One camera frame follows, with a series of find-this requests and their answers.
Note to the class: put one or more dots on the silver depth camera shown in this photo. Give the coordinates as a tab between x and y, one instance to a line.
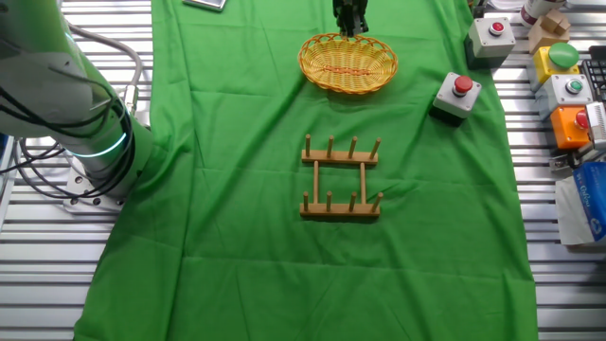
597	125

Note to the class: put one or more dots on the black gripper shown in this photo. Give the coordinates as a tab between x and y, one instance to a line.
350	6

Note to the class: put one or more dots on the yellow box green mushroom button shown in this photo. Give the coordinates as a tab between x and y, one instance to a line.
551	64

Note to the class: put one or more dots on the white red cup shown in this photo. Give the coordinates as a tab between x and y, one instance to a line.
537	9

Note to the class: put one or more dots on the silver green robot arm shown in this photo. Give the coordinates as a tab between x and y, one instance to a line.
38	85

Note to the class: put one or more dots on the silver kitchen scale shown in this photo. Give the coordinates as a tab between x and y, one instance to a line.
206	4

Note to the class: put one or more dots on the wooden dish rack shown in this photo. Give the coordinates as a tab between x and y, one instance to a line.
338	157

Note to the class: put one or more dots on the green cloth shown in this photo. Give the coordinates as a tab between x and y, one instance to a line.
237	189

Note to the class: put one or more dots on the blue tissue pack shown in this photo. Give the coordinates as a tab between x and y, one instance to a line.
587	203

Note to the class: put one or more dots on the orange box red push button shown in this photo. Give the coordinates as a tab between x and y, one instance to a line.
565	128

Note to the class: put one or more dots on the grey box red push button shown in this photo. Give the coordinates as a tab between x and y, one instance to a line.
492	42
454	99

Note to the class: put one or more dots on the grey box green push button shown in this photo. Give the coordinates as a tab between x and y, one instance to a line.
561	95

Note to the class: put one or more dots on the metal clamp bracket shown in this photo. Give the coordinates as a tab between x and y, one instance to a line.
565	158

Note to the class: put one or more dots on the yellow woven plastic basket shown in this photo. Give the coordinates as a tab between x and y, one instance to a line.
348	66

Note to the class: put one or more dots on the black keyboard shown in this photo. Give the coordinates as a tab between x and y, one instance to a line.
595	76

